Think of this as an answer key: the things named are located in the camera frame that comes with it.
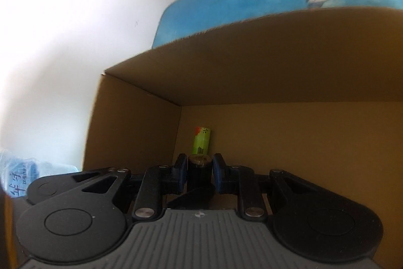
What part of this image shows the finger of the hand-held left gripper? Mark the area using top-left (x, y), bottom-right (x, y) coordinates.
top-left (71, 166), bottom-right (132, 191)

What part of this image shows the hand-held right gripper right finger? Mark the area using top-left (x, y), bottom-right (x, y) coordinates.
top-left (213, 153), bottom-right (315, 222)

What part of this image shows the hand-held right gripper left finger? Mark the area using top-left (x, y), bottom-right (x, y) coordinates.
top-left (81, 153), bottom-right (189, 221)

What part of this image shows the black cylinder with metal clip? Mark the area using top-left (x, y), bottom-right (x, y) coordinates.
top-left (188, 154), bottom-right (212, 194)

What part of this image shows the brown cardboard box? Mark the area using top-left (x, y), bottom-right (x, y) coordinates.
top-left (82, 6), bottom-right (403, 269)

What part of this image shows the clear plastic bag blue print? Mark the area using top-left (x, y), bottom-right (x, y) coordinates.
top-left (0, 147), bottom-right (79, 195)

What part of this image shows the green glue stick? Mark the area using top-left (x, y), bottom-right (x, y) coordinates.
top-left (192, 127), bottom-right (212, 156)

